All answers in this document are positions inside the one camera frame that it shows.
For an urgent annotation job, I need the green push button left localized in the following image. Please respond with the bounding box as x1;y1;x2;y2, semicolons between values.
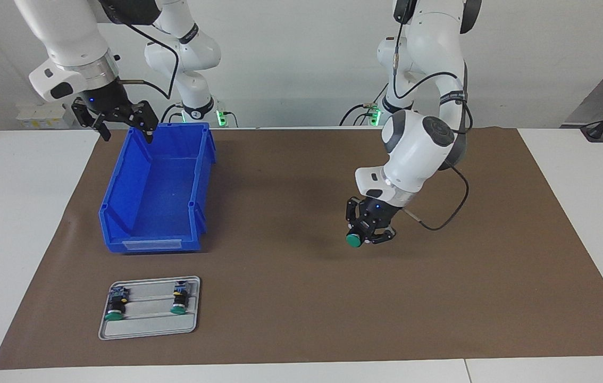
104;286;131;322

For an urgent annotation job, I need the black left base cable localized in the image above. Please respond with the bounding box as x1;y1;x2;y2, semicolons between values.
339;81;390;127

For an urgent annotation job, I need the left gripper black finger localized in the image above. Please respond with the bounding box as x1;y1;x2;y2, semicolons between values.
363;223;397;246
345;197;364;236

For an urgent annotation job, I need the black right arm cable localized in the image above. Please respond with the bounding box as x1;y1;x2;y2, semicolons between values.
100;0;181;103

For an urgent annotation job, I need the blue plastic storage bin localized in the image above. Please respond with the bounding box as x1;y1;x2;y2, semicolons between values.
98;122;217;254

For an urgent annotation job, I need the black base cable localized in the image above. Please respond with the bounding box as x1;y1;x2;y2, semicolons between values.
161;102;185;124
339;81;390;127

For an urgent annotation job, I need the black right base cable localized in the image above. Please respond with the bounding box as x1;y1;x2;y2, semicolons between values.
161;102;185;124

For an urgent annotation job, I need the brown table mat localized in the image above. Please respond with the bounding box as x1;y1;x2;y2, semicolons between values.
0;127;603;370

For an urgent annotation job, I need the green push button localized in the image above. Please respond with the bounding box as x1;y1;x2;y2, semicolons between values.
170;282;191;315
104;286;131;322

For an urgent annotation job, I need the grey metal tray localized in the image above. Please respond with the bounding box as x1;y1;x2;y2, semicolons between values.
98;276;201;341

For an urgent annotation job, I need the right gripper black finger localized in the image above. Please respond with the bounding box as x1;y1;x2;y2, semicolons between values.
121;100;160;144
71;100;112;141

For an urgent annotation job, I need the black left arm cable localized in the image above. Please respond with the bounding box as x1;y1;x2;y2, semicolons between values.
391;0;472;232

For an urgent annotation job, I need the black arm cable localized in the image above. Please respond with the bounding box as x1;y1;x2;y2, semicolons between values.
100;0;181;103
391;0;472;232

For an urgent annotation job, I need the green lit base connector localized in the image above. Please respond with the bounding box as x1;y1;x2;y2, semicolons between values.
363;102;383;127
215;99;238;128

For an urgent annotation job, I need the green push button right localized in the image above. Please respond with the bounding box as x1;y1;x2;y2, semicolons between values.
170;282;191;315

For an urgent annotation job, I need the white power strip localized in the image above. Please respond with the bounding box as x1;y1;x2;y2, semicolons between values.
16;103;76;130

